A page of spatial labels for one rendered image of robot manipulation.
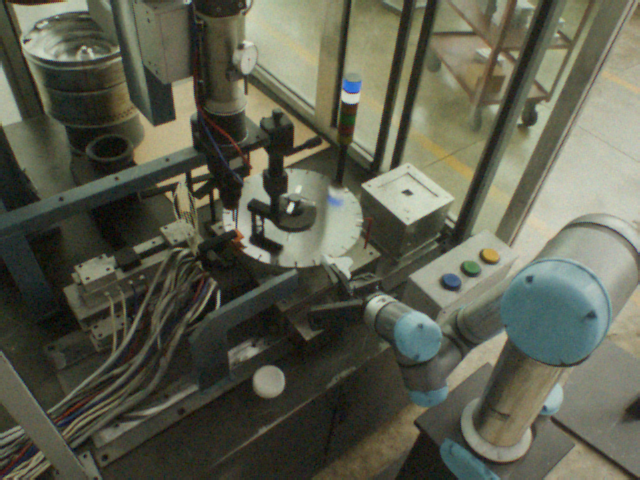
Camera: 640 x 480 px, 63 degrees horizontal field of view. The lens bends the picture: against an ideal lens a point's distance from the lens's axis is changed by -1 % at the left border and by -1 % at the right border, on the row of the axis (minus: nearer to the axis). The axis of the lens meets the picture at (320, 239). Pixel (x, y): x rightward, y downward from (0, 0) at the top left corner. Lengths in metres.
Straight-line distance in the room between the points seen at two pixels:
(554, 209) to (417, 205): 1.72
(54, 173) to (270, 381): 0.96
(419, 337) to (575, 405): 1.45
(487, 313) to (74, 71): 1.18
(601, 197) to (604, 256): 2.59
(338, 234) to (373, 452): 0.98
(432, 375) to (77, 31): 1.38
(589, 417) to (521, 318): 1.64
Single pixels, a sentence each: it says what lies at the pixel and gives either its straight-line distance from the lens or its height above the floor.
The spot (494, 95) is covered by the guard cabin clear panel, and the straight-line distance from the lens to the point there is 1.32.
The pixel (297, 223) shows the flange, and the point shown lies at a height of 0.96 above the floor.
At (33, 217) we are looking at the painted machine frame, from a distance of 1.20.
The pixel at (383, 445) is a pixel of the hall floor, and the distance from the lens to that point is 2.00.
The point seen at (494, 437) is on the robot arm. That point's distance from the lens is 0.93.
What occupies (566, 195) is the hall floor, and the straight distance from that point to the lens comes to 3.18.
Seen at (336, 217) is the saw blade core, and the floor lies 0.95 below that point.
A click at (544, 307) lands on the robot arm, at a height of 1.35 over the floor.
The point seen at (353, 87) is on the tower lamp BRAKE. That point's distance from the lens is 1.34.
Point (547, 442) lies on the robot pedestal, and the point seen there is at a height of 0.75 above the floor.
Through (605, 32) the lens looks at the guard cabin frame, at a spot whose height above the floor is 1.43.
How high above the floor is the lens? 1.82
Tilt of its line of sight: 47 degrees down
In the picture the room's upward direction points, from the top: 7 degrees clockwise
